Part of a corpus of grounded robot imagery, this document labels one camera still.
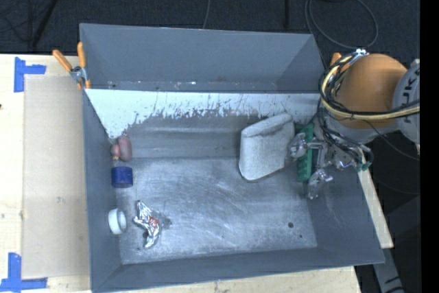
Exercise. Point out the pale grey foam block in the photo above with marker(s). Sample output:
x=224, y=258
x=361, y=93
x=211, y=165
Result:
x=264, y=147

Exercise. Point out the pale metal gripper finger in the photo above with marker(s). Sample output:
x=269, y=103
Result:
x=317, y=183
x=297, y=146

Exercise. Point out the crumpled silver foil wrapper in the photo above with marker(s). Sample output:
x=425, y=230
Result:
x=148, y=223

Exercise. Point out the pale wood board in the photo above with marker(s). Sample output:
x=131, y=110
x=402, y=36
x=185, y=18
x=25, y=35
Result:
x=51, y=182

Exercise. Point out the blue cylinder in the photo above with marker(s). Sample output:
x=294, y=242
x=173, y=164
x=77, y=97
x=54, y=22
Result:
x=121, y=177

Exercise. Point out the grey metal bin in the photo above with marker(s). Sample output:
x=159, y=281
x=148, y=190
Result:
x=219, y=202

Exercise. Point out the red-brown toy animal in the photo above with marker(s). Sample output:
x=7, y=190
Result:
x=123, y=148

